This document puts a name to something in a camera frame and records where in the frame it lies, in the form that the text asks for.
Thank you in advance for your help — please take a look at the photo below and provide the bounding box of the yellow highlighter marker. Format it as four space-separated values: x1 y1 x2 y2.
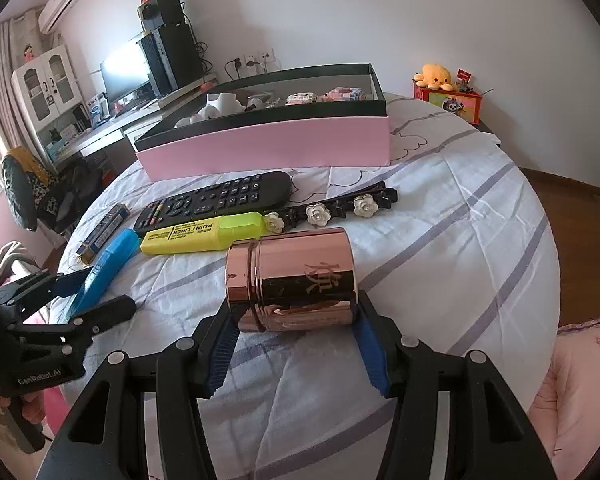
140 212 268 256

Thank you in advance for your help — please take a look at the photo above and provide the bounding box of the black remote control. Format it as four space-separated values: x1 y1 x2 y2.
133 171 294 237

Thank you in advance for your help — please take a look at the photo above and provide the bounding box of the rose gold metal can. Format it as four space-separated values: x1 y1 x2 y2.
225 228 358 333

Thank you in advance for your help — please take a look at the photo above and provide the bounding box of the person's left hand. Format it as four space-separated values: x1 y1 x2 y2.
0 383 48 427

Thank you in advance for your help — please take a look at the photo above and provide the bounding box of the blue stapler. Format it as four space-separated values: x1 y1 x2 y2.
67 229 140 318

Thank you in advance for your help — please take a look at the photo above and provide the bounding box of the dark blue small box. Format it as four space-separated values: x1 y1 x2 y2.
76 204 130 266

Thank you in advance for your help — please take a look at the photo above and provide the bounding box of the white desk with drawers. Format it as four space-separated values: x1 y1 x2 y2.
48 72 218 170

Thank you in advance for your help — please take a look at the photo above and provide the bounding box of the white striped bed sheet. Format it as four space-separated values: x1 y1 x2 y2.
38 96 559 479

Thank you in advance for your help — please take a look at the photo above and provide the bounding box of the white glass door cabinet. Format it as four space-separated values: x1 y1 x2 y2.
12 44 83 133

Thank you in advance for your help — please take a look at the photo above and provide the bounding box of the black computer monitor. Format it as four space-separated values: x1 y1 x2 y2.
100 42 149 103

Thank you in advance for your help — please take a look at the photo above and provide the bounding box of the black speaker tower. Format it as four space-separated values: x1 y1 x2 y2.
138 23 204 96

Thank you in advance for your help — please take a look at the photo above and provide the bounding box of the black flower hair clip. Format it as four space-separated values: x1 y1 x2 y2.
263 181 399 234

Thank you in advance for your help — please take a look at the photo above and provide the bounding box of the pink and green box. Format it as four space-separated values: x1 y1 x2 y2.
135 63 390 181

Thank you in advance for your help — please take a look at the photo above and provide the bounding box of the pink block cat figure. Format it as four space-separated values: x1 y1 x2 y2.
321 87 366 102

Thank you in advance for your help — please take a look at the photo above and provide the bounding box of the red decorated storage box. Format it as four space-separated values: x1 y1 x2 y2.
413 84 483 126

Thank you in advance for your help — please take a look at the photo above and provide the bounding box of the yellow octopus plush toy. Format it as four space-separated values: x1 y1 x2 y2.
413 63 455 91

